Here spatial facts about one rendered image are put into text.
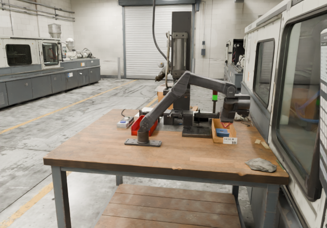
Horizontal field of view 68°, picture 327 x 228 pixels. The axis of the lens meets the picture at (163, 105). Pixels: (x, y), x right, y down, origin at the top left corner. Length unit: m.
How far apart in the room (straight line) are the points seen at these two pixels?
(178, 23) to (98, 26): 10.50
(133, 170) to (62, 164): 0.35
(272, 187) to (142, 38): 10.40
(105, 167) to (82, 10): 11.57
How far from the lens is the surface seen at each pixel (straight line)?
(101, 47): 12.00
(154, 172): 1.13
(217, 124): 1.62
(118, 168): 1.17
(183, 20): 1.68
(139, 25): 11.30
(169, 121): 1.66
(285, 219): 1.28
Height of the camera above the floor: 1.41
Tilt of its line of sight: 13 degrees down
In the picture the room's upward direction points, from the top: straight up
